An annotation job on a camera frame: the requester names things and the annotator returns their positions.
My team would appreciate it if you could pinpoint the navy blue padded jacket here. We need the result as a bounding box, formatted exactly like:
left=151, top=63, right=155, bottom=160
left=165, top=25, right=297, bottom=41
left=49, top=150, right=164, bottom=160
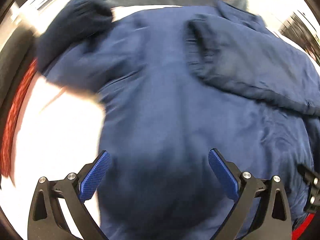
left=37, top=0, right=319, bottom=239

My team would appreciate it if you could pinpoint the pink polka dot bedsheet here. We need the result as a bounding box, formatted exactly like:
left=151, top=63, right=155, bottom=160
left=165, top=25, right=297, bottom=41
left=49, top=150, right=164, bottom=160
left=1, top=73, right=105, bottom=239

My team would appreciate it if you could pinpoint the red patterned cloth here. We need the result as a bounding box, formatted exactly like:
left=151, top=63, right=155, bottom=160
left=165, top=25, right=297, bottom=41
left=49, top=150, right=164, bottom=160
left=1, top=59, right=37, bottom=177

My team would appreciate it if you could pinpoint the black quilted jacket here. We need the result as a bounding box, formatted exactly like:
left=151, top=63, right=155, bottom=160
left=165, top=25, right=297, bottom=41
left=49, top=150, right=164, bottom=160
left=0, top=29, right=38, bottom=120

